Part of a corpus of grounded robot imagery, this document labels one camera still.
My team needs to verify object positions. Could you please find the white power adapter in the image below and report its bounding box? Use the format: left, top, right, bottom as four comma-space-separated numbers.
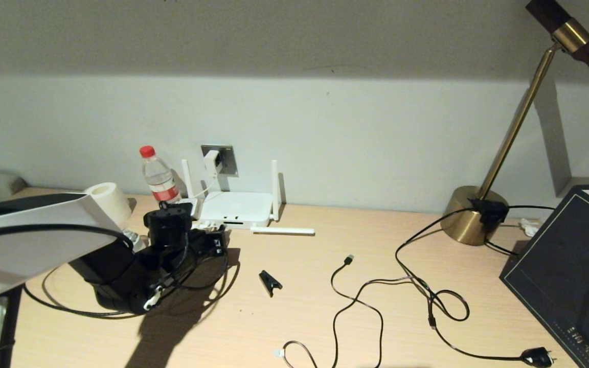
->
203, 150, 222, 177

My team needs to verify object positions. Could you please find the white adapter cord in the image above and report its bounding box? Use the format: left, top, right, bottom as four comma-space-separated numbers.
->
190, 174, 223, 231

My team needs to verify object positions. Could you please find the small clear glass cup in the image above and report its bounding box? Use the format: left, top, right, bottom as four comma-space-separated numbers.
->
122, 229, 147, 252

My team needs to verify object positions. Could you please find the black lamp switch box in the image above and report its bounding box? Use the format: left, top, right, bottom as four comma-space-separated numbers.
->
469, 198, 510, 226

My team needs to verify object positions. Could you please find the small black clip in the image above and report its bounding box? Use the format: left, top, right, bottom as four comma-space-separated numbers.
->
259, 269, 283, 297

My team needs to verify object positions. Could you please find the brass desk lamp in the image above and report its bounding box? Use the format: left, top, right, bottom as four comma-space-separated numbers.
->
440, 0, 589, 246

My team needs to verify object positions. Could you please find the plastic bottle with red cap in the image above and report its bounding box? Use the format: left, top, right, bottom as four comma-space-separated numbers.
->
139, 145, 182, 205

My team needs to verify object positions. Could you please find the black USB cable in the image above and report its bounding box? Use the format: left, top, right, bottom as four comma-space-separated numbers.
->
331, 254, 437, 368

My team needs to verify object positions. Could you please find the dark gift bag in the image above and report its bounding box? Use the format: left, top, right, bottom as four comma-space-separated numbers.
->
499, 176, 589, 368

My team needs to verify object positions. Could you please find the thin black lamp wire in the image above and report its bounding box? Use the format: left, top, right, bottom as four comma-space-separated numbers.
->
485, 204, 556, 255

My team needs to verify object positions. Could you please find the white router with antennas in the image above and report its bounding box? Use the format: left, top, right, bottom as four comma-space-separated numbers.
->
181, 159, 315, 236

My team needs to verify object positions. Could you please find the black lamp power cord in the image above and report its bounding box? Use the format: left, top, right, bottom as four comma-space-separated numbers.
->
396, 207, 556, 368

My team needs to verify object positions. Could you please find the white cup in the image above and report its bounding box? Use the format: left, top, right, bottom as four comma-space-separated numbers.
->
84, 182, 132, 231

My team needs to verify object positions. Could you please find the grey wall socket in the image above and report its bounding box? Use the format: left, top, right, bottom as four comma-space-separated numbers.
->
201, 145, 238, 177

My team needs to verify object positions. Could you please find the black ethernet cable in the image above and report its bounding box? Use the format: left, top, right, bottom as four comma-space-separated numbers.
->
22, 225, 240, 318

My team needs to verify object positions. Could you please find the black cable with silver connector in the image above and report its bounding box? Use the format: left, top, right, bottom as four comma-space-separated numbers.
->
274, 340, 320, 368

